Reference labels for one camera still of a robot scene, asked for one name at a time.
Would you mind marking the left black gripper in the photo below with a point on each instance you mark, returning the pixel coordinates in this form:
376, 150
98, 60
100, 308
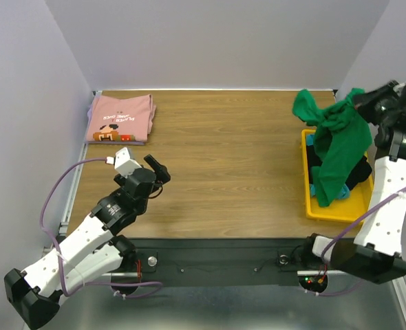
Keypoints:
163, 175

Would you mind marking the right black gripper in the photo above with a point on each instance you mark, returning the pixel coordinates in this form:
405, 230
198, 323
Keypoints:
367, 100

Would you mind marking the green t-shirt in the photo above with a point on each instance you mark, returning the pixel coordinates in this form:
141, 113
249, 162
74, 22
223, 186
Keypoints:
341, 139

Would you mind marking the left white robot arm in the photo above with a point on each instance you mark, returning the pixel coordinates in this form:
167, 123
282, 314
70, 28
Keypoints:
93, 249

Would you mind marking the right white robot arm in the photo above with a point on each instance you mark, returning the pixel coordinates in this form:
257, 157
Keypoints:
375, 254

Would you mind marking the folded pink printed t-shirt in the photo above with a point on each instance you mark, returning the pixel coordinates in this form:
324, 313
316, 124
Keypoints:
125, 121

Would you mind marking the black garment in bin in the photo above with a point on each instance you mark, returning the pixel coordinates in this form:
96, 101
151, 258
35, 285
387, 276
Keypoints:
359, 173

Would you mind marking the folded lavender t-shirt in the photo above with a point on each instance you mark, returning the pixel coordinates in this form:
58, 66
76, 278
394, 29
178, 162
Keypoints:
89, 112

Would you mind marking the teal garment in bin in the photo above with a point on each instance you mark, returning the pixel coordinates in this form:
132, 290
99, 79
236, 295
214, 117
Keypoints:
344, 193

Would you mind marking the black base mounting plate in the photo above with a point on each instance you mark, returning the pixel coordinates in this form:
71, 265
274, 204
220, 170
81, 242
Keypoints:
220, 262

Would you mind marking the yellow plastic bin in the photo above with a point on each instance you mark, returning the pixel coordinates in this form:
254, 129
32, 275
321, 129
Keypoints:
344, 211

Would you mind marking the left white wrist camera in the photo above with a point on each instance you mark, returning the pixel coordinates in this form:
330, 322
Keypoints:
123, 162

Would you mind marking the aluminium frame rail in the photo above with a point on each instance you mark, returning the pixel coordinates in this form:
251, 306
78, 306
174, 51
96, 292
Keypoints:
58, 205

